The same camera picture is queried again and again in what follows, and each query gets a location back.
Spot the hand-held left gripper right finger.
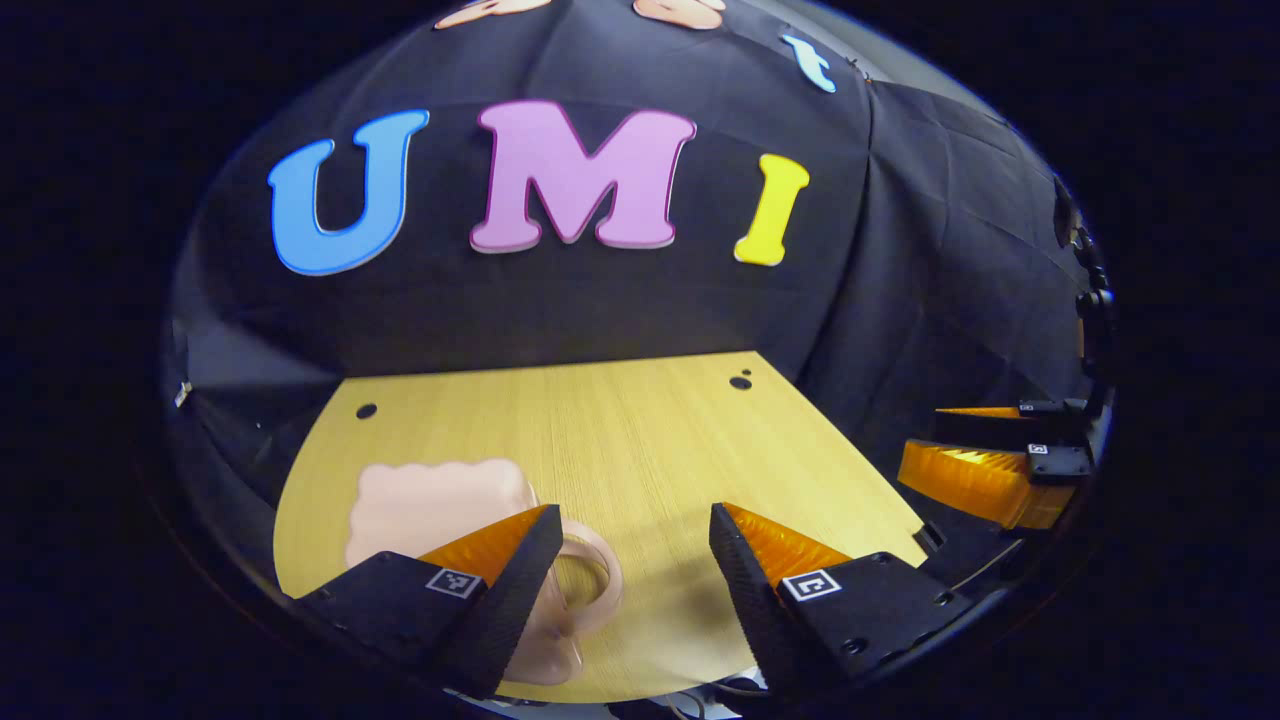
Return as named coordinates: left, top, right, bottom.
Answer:
left=708, top=502, right=973, bottom=699

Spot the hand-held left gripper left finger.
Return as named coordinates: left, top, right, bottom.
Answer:
left=296, top=503, right=565, bottom=700

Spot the pink suitcase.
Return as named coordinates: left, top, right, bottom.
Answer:
left=345, top=458, right=626, bottom=687

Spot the black jointed camera mount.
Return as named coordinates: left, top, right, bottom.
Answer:
left=1050, top=175, right=1117, bottom=386

